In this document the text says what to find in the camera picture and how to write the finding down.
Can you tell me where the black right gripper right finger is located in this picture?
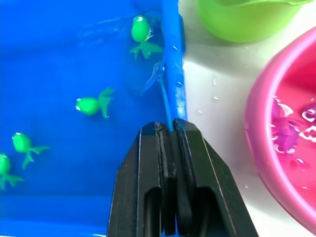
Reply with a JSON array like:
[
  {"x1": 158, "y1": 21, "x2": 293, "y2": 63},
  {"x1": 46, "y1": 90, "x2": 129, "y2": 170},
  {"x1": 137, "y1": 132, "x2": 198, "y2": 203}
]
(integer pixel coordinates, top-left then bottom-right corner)
[{"x1": 172, "y1": 118, "x2": 259, "y2": 237}]

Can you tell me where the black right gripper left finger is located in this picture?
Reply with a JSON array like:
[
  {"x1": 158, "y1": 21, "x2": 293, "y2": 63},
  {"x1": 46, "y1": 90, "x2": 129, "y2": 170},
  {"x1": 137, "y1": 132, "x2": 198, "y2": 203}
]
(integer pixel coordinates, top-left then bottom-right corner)
[{"x1": 106, "y1": 121, "x2": 177, "y2": 237}]

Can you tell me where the blue fishing net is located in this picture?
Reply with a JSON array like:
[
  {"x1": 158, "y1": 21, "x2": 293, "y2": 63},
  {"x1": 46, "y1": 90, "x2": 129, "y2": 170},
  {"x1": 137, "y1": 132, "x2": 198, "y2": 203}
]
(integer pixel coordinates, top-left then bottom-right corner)
[{"x1": 141, "y1": 59, "x2": 173, "y2": 131}]

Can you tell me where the pink plastic bucket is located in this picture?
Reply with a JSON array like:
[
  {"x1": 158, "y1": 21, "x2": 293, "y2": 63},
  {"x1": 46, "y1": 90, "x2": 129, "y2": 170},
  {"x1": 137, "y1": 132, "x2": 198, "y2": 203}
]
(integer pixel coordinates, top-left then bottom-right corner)
[{"x1": 244, "y1": 25, "x2": 316, "y2": 236}]

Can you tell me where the green toy fish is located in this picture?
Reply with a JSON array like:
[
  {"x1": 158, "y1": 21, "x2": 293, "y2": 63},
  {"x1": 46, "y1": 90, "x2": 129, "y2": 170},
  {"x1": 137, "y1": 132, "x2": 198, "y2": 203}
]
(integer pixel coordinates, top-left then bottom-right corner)
[
  {"x1": 75, "y1": 87, "x2": 115, "y2": 120},
  {"x1": 129, "y1": 15, "x2": 164, "y2": 60},
  {"x1": 0, "y1": 153, "x2": 25, "y2": 191},
  {"x1": 11, "y1": 132, "x2": 50, "y2": 170}
]

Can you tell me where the pink toy fish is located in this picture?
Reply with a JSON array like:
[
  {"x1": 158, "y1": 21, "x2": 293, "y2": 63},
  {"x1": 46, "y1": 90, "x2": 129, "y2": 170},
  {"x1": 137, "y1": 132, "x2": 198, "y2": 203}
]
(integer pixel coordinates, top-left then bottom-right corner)
[{"x1": 271, "y1": 96, "x2": 316, "y2": 155}]

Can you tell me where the blue plastic tub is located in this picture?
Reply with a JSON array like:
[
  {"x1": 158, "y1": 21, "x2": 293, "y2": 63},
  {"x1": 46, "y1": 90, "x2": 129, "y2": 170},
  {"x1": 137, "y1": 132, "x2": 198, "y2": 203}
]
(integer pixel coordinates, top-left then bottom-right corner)
[{"x1": 0, "y1": 0, "x2": 188, "y2": 237}]

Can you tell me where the green plastic bucket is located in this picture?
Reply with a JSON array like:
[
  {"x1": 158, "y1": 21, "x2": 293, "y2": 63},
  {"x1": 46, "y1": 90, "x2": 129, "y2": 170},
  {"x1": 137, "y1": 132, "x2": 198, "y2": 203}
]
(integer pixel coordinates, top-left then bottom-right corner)
[{"x1": 194, "y1": 0, "x2": 314, "y2": 43}]

